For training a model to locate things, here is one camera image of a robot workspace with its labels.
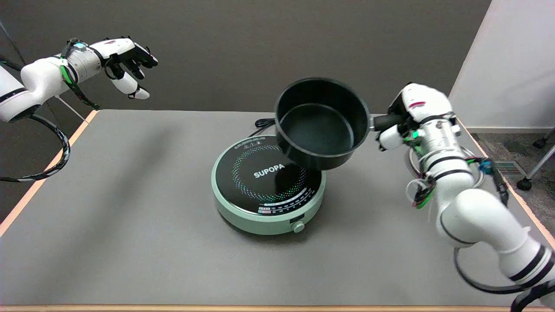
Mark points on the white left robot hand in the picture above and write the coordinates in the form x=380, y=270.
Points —
x=123, y=47

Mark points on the glass pot lid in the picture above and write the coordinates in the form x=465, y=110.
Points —
x=477, y=175

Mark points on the metal chair base with castors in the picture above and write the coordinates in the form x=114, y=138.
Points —
x=540, y=162

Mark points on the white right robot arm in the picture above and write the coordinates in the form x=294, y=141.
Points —
x=472, y=208

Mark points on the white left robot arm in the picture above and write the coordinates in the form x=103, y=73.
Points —
x=41, y=78

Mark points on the green SUPOPA induction cooker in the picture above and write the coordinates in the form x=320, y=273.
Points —
x=269, y=186

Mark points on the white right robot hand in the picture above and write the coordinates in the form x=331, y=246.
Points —
x=422, y=104

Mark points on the grey floor vent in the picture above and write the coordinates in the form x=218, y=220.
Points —
x=511, y=168

